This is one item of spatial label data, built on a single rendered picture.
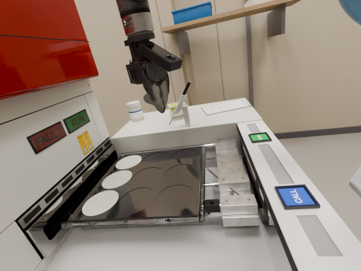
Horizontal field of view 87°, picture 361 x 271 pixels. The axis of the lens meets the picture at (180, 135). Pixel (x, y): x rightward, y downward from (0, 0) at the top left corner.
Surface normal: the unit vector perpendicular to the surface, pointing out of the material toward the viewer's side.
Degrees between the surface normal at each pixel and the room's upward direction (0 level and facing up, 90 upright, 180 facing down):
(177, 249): 0
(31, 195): 90
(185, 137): 90
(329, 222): 0
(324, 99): 90
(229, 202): 0
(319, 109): 90
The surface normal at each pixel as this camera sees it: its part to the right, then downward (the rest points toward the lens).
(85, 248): -0.18, -0.91
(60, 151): 0.98, -0.12
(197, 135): -0.12, 0.40
